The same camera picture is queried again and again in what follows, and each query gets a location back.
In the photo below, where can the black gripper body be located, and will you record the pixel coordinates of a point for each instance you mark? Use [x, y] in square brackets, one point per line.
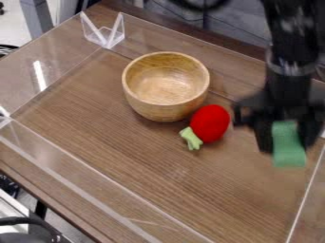
[288, 97]

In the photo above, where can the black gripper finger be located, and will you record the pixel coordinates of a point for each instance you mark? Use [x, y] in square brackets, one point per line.
[309, 127]
[262, 130]

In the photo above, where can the green rectangular stick block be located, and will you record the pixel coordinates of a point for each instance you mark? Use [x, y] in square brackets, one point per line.
[289, 153]

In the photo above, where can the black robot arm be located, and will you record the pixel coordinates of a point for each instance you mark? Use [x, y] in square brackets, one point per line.
[293, 24]

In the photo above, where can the brown wooden bowl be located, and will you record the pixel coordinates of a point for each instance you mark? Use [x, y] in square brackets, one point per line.
[166, 85]

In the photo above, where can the red plush strawberry toy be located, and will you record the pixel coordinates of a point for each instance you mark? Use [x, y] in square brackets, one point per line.
[208, 126]

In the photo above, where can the clear acrylic tray wall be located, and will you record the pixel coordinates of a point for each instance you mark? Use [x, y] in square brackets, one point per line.
[117, 173]

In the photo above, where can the black metal bracket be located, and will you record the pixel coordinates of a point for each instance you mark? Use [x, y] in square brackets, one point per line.
[38, 230]

